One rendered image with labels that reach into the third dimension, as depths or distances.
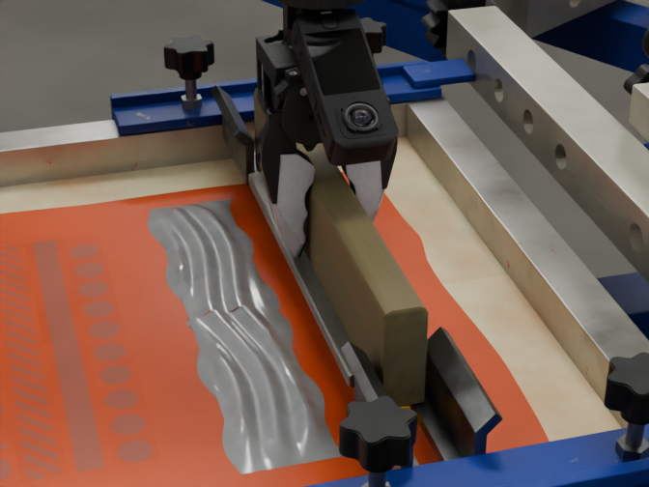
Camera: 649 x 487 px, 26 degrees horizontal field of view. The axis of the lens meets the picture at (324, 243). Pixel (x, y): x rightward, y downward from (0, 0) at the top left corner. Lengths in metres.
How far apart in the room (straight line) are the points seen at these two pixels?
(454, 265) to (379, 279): 0.23
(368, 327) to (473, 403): 0.10
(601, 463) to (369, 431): 0.16
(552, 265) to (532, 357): 0.08
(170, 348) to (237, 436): 0.12
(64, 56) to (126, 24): 0.28
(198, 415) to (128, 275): 0.19
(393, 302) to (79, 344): 0.27
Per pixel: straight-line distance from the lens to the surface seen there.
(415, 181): 1.24
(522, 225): 1.11
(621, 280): 1.19
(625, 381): 0.83
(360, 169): 1.01
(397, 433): 0.77
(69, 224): 1.19
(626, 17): 1.71
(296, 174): 1.00
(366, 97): 0.92
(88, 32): 4.17
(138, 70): 3.89
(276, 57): 1.00
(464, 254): 1.13
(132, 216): 1.19
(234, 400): 0.96
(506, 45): 1.30
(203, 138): 1.27
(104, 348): 1.03
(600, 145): 1.13
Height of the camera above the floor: 1.53
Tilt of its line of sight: 30 degrees down
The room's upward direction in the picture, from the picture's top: straight up
